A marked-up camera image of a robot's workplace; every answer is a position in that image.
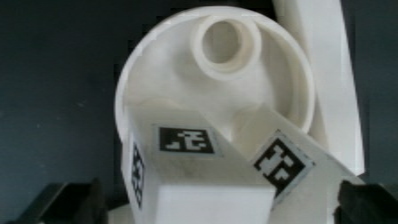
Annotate white round stool seat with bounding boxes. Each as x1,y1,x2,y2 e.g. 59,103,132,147
116,6,315,156

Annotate white stool leg with tag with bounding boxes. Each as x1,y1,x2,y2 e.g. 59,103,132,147
233,105,363,224

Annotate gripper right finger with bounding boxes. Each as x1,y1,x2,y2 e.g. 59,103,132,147
335,181,398,224

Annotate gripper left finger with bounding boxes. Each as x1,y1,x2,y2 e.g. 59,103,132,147
11,179,109,224

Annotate white right fence bar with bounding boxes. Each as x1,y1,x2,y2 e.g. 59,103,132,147
272,0,367,175

